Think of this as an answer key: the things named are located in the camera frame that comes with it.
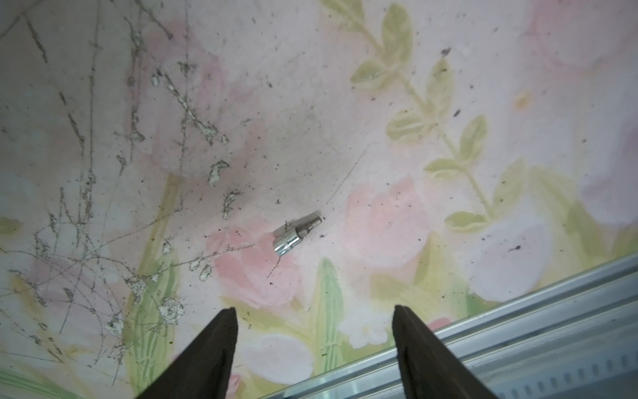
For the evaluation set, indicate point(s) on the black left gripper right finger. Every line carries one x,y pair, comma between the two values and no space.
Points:
427,367

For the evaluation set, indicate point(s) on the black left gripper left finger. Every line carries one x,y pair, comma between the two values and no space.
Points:
203,369

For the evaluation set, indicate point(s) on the lone metal bit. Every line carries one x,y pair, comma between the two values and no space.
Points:
292,233

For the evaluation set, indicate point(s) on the aluminium mounting rail frame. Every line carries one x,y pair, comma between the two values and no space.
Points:
574,339

